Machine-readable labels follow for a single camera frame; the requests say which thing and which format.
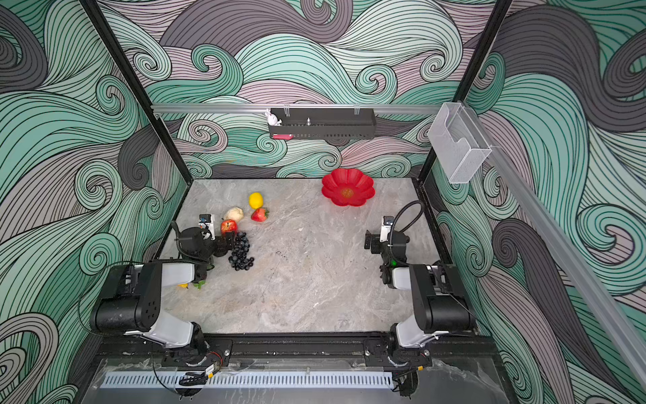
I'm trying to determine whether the white slotted cable duct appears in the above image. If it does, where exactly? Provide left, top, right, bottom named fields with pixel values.
left=99, top=370, right=394, bottom=390

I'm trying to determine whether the small white rabbit figurine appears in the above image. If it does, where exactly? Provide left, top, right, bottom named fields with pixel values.
left=264, top=109, right=282, bottom=126

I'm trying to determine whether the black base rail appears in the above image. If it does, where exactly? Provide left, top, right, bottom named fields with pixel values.
left=93, top=331, right=502, bottom=369

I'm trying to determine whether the red apple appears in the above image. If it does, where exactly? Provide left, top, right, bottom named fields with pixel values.
left=220, top=219, right=238, bottom=236

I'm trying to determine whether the aluminium wall rail right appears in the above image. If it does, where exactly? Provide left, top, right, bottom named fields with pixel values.
left=463, top=104, right=645, bottom=386

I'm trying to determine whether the aluminium wall rail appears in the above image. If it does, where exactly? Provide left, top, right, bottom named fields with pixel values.
left=463, top=104, right=645, bottom=386
left=151, top=103, right=441, bottom=115

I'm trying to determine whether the aluminium wall rail back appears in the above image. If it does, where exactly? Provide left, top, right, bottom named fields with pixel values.
left=151, top=103, right=441, bottom=115

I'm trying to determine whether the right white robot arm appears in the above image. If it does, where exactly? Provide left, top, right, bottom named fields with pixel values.
left=364, top=215, right=476, bottom=348

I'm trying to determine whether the black grape bunch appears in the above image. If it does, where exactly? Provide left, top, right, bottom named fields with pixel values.
left=229, top=232, right=255, bottom=271

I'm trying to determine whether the black wall shelf tray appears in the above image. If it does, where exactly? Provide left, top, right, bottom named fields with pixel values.
left=267, top=109, right=377, bottom=141

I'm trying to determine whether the pale cream pear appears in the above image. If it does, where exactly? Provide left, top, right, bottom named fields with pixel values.
left=223, top=206, right=245, bottom=222

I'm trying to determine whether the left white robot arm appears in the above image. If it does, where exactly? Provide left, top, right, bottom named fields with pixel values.
left=89, top=214, right=238, bottom=355

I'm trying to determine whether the pink item in tray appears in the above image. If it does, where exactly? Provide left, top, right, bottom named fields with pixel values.
left=272, top=135, right=294, bottom=141

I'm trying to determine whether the yellow lemon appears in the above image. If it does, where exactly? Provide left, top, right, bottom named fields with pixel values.
left=248, top=192, right=264, bottom=210

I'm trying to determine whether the clear plastic wall holder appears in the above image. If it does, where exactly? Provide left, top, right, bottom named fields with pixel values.
left=427, top=103, right=491, bottom=184

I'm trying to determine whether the red flower-shaped fruit bowl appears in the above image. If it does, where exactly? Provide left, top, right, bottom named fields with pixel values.
left=321, top=168, right=375, bottom=207

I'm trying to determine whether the red strawberry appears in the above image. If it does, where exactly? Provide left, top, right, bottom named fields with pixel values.
left=251, top=207, right=269, bottom=222

